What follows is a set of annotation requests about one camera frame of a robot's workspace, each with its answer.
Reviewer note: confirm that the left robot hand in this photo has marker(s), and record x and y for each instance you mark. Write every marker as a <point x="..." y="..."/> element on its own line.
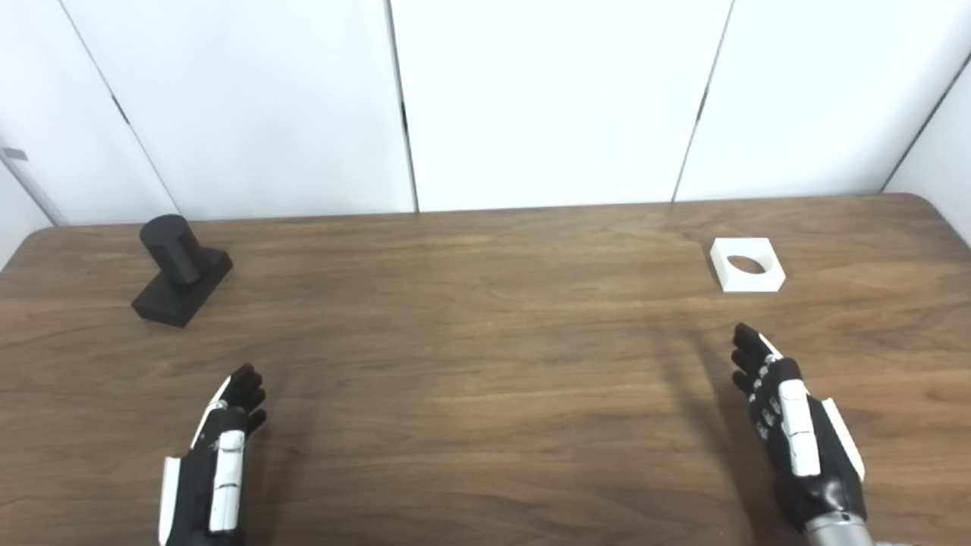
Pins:
<point x="216" y="462"/>

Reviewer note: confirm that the white square piece with hole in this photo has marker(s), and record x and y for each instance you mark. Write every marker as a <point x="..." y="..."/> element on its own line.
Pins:
<point x="747" y="265"/>

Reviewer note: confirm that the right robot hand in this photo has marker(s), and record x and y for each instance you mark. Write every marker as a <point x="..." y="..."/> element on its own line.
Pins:
<point x="796" y="432"/>

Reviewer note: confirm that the black peg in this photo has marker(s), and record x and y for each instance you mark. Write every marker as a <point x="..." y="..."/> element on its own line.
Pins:
<point x="182" y="271"/>

